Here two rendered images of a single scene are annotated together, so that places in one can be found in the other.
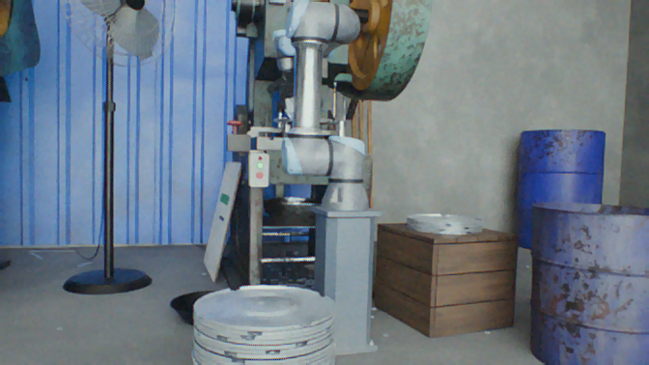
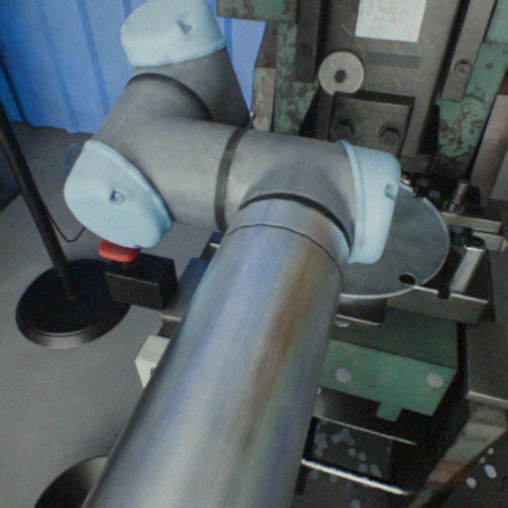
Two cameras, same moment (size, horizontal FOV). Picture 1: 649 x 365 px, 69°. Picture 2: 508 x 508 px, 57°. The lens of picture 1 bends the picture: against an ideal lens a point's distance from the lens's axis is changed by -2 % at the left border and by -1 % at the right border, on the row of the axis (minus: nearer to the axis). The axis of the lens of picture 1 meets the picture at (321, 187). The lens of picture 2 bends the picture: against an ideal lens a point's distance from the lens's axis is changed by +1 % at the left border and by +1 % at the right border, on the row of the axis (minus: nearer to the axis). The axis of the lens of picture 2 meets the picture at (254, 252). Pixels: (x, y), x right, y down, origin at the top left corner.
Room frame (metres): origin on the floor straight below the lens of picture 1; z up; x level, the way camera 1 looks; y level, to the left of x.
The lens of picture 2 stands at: (1.68, -0.08, 1.24)
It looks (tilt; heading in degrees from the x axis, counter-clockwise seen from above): 44 degrees down; 33
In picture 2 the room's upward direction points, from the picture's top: straight up
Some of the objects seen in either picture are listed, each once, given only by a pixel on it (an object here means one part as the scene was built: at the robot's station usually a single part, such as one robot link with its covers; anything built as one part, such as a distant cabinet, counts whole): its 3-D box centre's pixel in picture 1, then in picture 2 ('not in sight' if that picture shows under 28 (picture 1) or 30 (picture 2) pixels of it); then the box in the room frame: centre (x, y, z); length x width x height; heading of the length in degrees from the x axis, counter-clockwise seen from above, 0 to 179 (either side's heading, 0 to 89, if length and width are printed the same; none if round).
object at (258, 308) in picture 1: (266, 305); not in sight; (0.97, 0.11, 0.30); 0.29 x 0.29 x 0.01
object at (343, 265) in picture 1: (343, 276); not in sight; (1.56, -0.08, 0.23); 0.19 x 0.19 x 0.45; 18
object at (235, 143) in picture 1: (239, 155); (148, 300); (2.02, 0.35, 0.62); 0.10 x 0.06 x 0.20; 106
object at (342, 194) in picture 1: (345, 193); not in sight; (1.56, -0.08, 0.50); 0.15 x 0.15 x 0.10
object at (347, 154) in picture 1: (344, 157); not in sight; (1.55, -0.07, 0.62); 0.13 x 0.12 x 0.14; 105
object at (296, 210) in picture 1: (296, 210); not in sight; (2.32, 0.12, 0.36); 0.34 x 0.34 x 0.10
